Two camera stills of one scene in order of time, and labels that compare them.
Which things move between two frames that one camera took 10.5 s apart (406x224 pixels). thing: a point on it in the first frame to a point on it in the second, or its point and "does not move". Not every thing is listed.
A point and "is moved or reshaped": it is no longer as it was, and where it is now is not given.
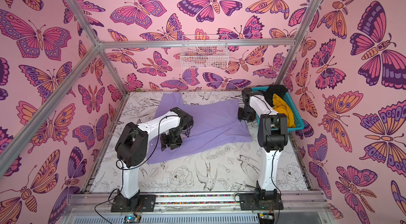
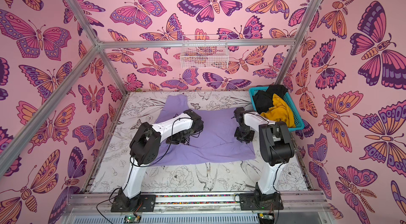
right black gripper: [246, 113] to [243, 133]
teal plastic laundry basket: [297, 119] does not move
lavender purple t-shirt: [213, 123] is moved or reshaped
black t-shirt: [279, 90] does not move
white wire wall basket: [204, 52] does not move
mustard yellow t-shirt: [280, 106] does not move
